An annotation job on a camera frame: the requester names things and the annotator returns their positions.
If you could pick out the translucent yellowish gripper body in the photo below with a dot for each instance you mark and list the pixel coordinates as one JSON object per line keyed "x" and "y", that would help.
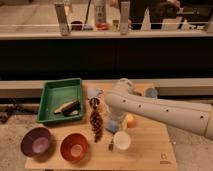
{"x": 119, "y": 119}

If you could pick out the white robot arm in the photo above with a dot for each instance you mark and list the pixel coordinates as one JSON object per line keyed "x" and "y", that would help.
{"x": 196, "y": 118}

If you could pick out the green plastic tray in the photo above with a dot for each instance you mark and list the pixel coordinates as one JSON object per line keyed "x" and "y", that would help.
{"x": 55, "y": 94}

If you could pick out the orange ball fruit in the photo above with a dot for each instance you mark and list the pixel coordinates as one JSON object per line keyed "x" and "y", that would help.
{"x": 130, "y": 121}

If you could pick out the blue sponge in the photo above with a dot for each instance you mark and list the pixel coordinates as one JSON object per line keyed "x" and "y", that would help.
{"x": 112, "y": 126}

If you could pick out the white cup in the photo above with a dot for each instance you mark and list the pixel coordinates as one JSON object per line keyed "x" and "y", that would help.
{"x": 122, "y": 141}

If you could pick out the bunch of dark grapes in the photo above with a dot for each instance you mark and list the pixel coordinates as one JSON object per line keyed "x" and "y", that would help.
{"x": 96, "y": 122}

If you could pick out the wooden board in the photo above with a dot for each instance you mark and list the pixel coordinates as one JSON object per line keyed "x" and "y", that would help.
{"x": 150, "y": 150}

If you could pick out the light blue cup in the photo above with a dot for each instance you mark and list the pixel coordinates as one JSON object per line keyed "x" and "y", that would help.
{"x": 151, "y": 92}

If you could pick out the orange-red bowl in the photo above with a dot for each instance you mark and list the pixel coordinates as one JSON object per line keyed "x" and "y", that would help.
{"x": 74, "y": 147}

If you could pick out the purple bowl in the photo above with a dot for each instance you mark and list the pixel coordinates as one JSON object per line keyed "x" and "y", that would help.
{"x": 36, "y": 142}

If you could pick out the person in background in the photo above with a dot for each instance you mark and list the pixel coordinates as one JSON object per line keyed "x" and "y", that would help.
{"x": 156, "y": 12}

